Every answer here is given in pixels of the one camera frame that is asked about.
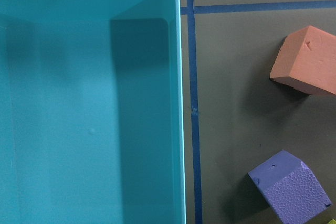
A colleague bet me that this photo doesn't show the teal plastic bin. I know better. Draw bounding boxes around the teal plastic bin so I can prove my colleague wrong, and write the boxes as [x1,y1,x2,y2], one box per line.
[1,0,186,223]

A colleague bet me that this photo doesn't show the orange foam block left side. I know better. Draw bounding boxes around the orange foam block left side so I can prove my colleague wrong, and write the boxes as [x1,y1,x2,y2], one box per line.
[270,26,335,95]

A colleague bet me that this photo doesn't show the purple foam block left side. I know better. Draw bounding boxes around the purple foam block left side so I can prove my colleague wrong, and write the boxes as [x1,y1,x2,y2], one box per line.
[248,150,332,223]

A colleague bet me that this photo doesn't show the yellow foam block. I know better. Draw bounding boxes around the yellow foam block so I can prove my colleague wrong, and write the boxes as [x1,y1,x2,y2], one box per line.
[327,218,336,224]

